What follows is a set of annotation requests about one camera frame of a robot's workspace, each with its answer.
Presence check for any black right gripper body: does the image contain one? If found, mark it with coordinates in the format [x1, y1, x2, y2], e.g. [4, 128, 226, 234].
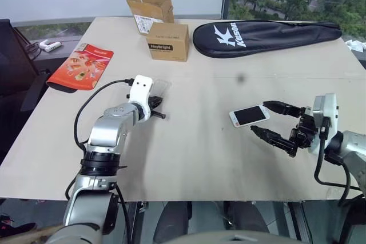
[288, 106, 318, 158]

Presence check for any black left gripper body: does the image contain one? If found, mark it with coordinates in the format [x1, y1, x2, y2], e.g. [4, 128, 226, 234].
[148, 97, 158, 117]

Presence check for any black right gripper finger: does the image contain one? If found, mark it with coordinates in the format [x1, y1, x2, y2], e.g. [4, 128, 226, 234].
[262, 100, 301, 118]
[250, 125, 296, 154]

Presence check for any white smartphone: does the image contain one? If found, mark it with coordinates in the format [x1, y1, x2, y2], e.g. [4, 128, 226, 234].
[229, 105, 270, 129]

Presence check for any closed brown cardboard box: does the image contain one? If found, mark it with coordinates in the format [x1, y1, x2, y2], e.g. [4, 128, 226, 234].
[146, 22, 190, 63]

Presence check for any black racket bag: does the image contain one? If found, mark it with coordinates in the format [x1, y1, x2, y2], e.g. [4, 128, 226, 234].
[192, 20, 343, 59]

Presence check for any red printed snack packet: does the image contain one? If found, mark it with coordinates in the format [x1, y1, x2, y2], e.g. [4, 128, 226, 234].
[46, 42, 115, 94]

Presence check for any dark rounded shape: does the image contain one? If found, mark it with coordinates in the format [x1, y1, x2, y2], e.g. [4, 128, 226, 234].
[228, 201, 270, 235]
[153, 201, 190, 237]

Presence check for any open brown cardboard box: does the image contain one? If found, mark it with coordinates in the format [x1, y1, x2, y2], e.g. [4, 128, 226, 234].
[126, 0, 176, 37]

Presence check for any white crumpled paper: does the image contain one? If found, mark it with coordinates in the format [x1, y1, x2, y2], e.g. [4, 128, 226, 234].
[345, 37, 366, 57]

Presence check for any white power adapter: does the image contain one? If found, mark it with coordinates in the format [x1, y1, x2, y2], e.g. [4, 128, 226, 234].
[38, 39, 62, 53]

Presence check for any red and black shoe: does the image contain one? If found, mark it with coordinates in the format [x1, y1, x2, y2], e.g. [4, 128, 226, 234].
[0, 213, 37, 238]

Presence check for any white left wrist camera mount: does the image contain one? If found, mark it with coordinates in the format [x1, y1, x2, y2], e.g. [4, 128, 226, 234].
[128, 74, 155, 122]

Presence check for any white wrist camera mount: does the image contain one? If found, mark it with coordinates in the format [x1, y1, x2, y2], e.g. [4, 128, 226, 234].
[128, 74, 155, 122]
[310, 93, 340, 157]

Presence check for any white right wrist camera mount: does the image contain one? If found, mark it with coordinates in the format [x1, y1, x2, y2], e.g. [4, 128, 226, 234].
[310, 93, 340, 157]

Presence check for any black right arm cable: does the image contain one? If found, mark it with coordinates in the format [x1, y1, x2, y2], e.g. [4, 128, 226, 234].
[313, 117, 361, 207]

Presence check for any thin black cable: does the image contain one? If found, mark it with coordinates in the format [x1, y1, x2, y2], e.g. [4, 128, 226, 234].
[26, 42, 43, 61]

